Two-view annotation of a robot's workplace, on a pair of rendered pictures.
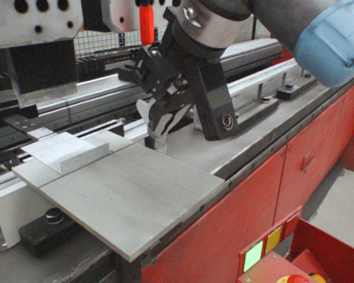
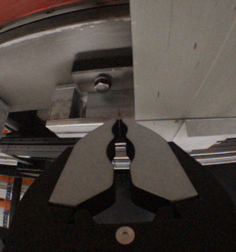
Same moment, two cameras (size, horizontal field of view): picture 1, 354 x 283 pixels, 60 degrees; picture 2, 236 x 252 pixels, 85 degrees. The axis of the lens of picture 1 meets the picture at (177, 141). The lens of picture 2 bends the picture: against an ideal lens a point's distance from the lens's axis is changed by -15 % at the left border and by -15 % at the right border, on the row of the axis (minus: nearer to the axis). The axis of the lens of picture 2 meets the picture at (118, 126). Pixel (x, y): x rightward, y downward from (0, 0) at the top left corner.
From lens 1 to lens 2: 0.42 m
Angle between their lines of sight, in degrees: 39
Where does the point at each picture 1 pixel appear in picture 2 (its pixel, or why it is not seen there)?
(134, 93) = (51, 152)
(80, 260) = not seen: hidden behind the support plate
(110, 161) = (202, 109)
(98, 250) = not seen: hidden behind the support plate
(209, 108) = not seen: outside the picture
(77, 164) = (233, 123)
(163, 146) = (59, 99)
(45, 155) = (213, 139)
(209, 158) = (10, 64)
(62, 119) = (120, 150)
